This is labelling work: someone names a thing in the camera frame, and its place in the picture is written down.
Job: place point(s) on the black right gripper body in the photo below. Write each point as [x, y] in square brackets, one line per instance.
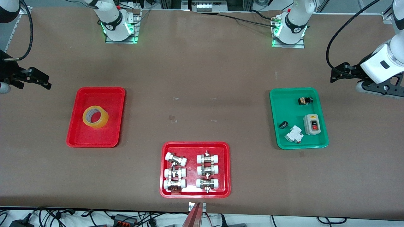
[7, 70]

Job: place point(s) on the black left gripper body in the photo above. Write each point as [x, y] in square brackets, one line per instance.
[355, 69]

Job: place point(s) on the yellow clear tape roll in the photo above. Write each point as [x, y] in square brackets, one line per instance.
[102, 122]

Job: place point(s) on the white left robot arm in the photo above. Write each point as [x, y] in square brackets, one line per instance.
[295, 19]

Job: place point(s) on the green plastic tray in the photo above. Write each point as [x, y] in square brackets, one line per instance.
[292, 112]

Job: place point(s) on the empty red plastic tray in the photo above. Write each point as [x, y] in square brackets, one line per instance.
[94, 137]

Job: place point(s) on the red tray with fittings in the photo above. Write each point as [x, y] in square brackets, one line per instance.
[192, 170]

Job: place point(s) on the small black and tan part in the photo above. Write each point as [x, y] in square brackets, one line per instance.
[305, 101]

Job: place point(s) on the white circuit breaker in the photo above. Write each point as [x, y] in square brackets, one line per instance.
[294, 134]

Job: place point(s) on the small black cylinder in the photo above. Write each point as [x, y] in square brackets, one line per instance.
[283, 125]

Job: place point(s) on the black power adapter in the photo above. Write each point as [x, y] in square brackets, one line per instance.
[20, 224]

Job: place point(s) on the white power strip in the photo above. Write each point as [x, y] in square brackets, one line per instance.
[210, 7]

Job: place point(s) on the tilted white-capped metal pipe fitting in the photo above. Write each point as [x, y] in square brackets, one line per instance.
[175, 159]

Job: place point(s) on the grey power adapter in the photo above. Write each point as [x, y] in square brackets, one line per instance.
[124, 219]

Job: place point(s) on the aluminium frame profile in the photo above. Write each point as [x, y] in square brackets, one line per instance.
[386, 15]
[15, 31]

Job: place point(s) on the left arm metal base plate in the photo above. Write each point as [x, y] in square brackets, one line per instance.
[300, 45]

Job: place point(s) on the grey push-button switch box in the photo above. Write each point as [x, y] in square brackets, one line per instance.
[311, 124]

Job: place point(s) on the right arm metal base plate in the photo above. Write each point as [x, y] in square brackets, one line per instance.
[136, 30]

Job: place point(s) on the small metal pole bracket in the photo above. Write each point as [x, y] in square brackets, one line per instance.
[190, 206]

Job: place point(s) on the red metal camera pole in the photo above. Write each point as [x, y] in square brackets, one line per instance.
[193, 217]

